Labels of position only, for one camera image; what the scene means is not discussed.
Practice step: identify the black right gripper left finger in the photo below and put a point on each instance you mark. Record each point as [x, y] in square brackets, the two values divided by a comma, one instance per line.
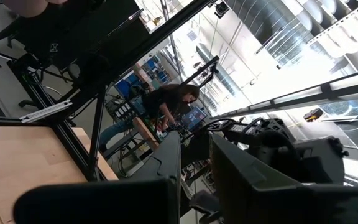
[110, 202]

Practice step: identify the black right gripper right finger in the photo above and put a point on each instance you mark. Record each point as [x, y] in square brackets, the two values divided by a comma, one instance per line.
[259, 202]

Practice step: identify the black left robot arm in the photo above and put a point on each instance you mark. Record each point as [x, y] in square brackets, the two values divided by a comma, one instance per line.
[319, 155]

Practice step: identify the yellow black ceiling device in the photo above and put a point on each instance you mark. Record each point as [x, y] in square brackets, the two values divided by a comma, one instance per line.
[313, 115]

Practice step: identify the blue screen monitor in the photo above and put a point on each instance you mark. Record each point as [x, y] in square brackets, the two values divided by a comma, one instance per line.
[194, 117]
[126, 85]

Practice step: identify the wooden workbench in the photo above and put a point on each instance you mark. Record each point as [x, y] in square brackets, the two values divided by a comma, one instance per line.
[145, 130]

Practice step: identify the person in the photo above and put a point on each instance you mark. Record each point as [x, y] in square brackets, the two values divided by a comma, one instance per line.
[160, 99]

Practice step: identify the black aluminium rig frame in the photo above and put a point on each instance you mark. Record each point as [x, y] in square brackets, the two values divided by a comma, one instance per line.
[94, 140]

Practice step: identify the silver aluminium bracket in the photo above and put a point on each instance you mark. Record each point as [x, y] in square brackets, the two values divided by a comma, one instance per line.
[45, 111]

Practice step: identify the small black overhead camera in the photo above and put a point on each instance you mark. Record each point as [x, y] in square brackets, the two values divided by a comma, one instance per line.
[221, 8]

